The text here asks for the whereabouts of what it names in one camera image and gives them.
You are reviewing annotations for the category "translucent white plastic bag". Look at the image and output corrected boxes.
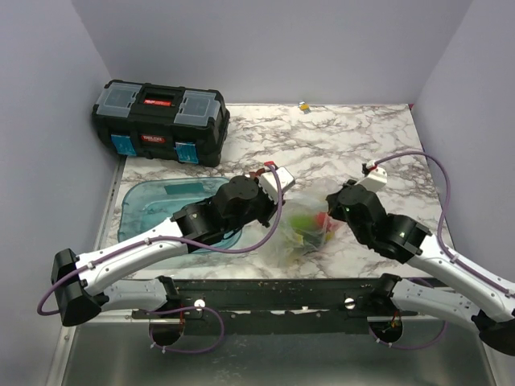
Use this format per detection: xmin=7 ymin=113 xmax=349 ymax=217
xmin=262 ymin=179 xmax=343 ymax=268

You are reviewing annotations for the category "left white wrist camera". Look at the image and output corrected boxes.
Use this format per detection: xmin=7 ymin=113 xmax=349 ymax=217
xmin=257 ymin=166 xmax=295 ymax=203

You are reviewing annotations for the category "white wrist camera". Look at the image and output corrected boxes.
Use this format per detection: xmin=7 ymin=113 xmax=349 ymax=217
xmin=257 ymin=166 xmax=295 ymax=203
xmin=356 ymin=161 xmax=388 ymax=193

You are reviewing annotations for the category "red fake fruit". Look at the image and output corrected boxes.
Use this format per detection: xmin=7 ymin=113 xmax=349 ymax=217
xmin=315 ymin=212 xmax=341 ymax=233

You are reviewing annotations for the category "black metal base rail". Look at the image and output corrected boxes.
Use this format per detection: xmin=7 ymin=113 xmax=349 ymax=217
xmin=120 ymin=277 xmax=439 ymax=335

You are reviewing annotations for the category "black plastic toolbox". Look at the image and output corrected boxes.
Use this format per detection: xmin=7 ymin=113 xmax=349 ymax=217
xmin=92 ymin=80 xmax=230 ymax=167

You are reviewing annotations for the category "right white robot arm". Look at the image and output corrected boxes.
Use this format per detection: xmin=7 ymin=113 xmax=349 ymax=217
xmin=326 ymin=183 xmax=514 ymax=355

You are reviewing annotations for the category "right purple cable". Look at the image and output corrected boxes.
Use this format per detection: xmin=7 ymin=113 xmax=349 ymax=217
xmin=368 ymin=149 xmax=515 ymax=350

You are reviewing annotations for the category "teal transparent plastic tray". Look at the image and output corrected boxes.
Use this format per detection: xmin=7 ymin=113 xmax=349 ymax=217
xmin=117 ymin=177 xmax=229 ymax=242

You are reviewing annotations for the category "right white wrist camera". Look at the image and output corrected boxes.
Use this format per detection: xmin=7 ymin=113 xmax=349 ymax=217
xmin=356 ymin=161 xmax=388 ymax=193

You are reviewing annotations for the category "small yellow blue object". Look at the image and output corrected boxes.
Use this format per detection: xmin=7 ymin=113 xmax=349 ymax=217
xmin=299 ymin=101 xmax=311 ymax=113

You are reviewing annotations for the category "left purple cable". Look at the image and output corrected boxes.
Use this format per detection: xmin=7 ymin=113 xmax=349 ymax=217
xmin=36 ymin=162 xmax=285 ymax=355

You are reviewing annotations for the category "purple cable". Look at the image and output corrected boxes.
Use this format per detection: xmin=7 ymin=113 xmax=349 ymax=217
xmin=368 ymin=149 xmax=515 ymax=350
xmin=36 ymin=162 xmax=285 ymax=355

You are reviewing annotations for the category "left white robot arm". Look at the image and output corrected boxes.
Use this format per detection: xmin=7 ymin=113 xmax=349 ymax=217
xmin=48 ymin=167 xmax=295 ymax=326

